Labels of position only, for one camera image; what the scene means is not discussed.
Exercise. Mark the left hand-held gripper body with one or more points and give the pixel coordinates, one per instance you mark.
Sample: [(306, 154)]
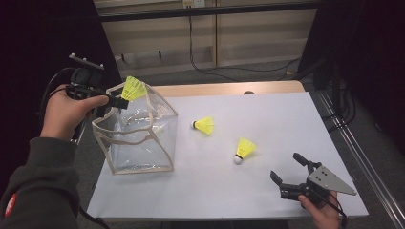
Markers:
[(84, 79)]

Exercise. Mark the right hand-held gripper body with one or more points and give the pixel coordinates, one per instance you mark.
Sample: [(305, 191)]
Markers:
[(328, 181)]

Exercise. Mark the yellow shuttlecock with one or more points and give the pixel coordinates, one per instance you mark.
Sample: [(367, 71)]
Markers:
[(133, 88), (244, 149), (205, 125)]

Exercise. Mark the clear bag with beige trim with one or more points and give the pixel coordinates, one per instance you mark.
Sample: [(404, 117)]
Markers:
[(143, 146)]

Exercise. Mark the person's right hand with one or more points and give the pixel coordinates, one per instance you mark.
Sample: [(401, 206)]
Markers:
[(323, 216)]

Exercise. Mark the person's left hand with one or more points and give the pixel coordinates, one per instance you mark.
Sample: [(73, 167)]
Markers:
[(65, 114)]

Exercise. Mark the white table mat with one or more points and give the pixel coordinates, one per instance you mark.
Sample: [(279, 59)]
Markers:
[(280, 127)]

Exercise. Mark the black curtain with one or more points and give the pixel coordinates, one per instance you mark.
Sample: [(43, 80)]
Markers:
[(375, 47), (31, 38)]

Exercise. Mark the dark round table knob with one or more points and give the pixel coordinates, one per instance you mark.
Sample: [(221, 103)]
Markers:
[(249, 92)]

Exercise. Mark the black horizontal bar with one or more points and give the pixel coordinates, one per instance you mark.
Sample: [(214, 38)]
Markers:
[(207, 12)]

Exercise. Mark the metal floor rail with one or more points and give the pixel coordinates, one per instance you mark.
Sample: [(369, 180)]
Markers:
[(83, 127), (359, 152)]

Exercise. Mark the white wall socket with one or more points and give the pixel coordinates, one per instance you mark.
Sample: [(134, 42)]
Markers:
[(194, 3)]

